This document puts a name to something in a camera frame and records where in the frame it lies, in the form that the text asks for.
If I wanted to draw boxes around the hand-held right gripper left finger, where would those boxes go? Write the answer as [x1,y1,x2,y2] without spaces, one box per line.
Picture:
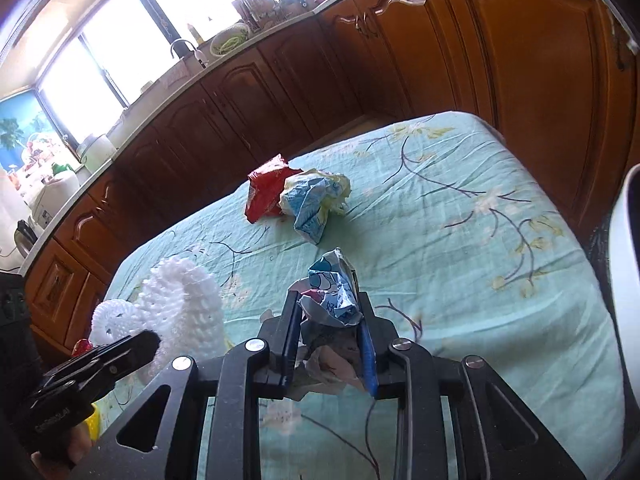
[70,290,306,480]

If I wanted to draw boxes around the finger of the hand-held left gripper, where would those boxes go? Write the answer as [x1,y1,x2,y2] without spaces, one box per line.
[42,329,162,397]

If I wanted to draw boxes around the crumpled blue yellow wrapper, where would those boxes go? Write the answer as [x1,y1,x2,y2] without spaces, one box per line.
[277,167,351,246]

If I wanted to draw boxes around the wall poster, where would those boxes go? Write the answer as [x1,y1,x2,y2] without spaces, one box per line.
[0,90,76,186]

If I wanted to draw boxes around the printed wrapper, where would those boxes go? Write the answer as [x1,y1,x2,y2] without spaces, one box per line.
[287,247,370,401]

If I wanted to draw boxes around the yellow foam fruit net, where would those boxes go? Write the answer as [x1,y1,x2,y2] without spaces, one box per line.
[85,402,103,441]

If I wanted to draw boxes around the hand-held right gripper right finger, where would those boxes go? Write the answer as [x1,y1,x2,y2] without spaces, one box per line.
[356,290,588,480]

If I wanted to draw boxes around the floral green tablecloth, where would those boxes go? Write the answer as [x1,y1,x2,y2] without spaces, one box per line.
[100,112,626,480]

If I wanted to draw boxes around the wooden lower cabinets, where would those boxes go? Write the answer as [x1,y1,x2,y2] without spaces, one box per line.
[22,0,631,361]

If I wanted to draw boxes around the large white appliance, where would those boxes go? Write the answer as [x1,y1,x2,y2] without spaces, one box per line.
[25,167,81,231]

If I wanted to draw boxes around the colander with greens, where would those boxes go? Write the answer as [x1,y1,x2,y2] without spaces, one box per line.
[209,22,250,56]

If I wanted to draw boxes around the red snack bag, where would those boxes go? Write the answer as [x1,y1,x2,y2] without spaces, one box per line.
[244,154,301,223]

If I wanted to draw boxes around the black kettle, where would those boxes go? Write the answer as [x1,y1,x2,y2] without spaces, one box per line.
[15,220,38,256]

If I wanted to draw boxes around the utensil rack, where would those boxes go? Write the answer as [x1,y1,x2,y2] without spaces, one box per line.
[232,0,273,28]

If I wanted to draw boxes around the sink faucet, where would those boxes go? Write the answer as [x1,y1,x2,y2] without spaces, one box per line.
[170,38,207,68]

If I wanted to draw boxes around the kitchen window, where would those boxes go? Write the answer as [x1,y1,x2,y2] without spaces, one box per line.
[35,0,321,146]

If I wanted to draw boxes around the white trash bin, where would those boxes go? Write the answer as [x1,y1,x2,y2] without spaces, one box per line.
[607,162,640,411]

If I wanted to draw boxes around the white foam fruit net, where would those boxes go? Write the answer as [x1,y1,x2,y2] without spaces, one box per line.
[89,299,146,348]
[137,254,228,386]

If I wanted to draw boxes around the person's left hand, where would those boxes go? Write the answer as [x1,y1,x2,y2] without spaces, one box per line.
[30,422,98,480]

